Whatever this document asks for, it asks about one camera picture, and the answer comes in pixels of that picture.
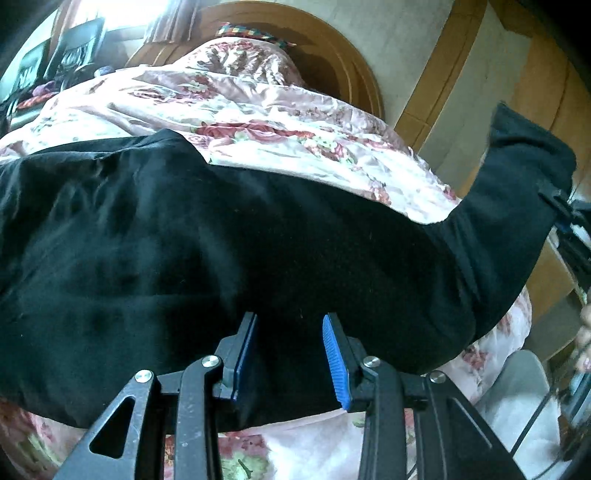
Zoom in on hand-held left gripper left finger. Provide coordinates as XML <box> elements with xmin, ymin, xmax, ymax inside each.
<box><xmin>55</xmin><ymin>312</ymin><xmax>257</xmax><ymax>480</ymax></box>

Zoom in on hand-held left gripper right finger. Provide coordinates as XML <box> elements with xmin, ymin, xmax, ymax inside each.
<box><xmin>322</xmin><ymin>314</ymin><xmax>525</xmax><ymax>480</ymax></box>

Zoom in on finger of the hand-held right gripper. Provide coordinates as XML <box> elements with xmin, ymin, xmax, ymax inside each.
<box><xmin>538</xmin><ymin>182</ymin><xmax>575</xmax><ymax>219</ymax></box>

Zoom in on black embroidered pants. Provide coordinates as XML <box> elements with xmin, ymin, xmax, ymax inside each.
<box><xmin>0</xmin><ymin>104</ymin><xmax>578</xmax><ymax>428</ymax></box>

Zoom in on person's right hand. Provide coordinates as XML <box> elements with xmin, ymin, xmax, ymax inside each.
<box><xmin>577</xmin><ymin>305</ymin><xmax>591</xmax><ymax>370</ymax></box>

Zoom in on person's grey trouser leg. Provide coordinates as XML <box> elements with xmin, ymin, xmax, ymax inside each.
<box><xmin>475</xmin><ymin>351</ymin><xmax>561</xmax><ymax>480</ymax></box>

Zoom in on floral pink quilt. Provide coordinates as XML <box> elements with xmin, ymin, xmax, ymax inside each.
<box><xmin>0</xmin><ymin>39</ymin><xmax>532</xmax><ymax>480</ymax></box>

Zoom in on wooden arched headboard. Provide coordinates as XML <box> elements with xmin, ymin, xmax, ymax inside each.
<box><xmin>124</xmin><ymin>4</ymin><xmax>386</xmax><ymax>125</ymax></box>

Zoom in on colourful checkered pillow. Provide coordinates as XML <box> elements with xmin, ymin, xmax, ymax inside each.
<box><xmin>217</xmin><ymin>23</ymin><xmax>296</xmax><ymax>47</ymax></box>

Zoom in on red seat cushion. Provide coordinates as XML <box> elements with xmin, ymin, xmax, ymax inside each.
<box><xmin>18</xmin><ymin>95</ymin><xmax>61</xmax><ymax>110</ymax></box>

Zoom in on black leather armchair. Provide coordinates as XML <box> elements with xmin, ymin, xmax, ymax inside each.
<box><xmin>0</xmin><ymin>39</ymin><xmax>51</xmax><ymax>109</ymax></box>
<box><xmin>46</xmin><ymin>18</ymin><xmax>107</xmax><ymax>79</ymax></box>

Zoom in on pink curtain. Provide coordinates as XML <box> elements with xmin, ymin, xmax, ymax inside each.
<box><xmin>154</xmin><ymin>0</ymin><xmax>199</xmax><ymax>28</ymax></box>

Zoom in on wooden door frame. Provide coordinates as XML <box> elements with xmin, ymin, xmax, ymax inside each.
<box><xmin>396</xmin><ymin>0</ymin><xmax>490</xmax><ymax>153</ymax></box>

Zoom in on black cable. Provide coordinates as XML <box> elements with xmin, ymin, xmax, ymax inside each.
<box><xmin>508</xmin><ymin>388</ymin><xmax>555</xmax><ymax>455</ymax></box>

